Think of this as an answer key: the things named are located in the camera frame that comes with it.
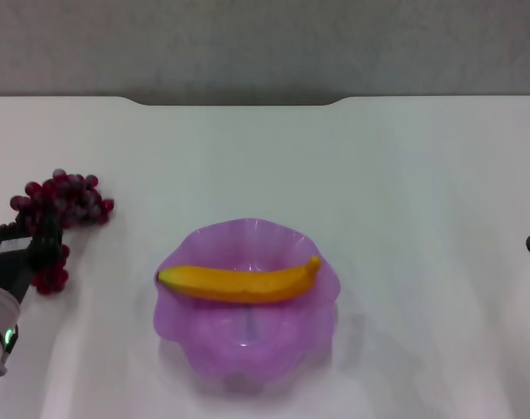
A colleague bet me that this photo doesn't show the yellow banana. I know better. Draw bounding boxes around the yellow banana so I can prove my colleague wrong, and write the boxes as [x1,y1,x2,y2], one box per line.
[155,255,322,306]

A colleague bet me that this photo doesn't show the purple wavy plastic bowl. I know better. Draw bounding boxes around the purple wavy plastic bowl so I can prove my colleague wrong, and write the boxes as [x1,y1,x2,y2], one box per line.
[153,217,341,386]

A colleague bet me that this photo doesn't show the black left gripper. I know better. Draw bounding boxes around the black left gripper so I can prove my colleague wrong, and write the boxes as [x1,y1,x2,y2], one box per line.
[0,210,65,303]

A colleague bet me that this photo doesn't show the dark red grape bunch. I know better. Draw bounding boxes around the dark red grape bunch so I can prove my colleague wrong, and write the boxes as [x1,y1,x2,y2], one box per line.
[10,168,116,297]

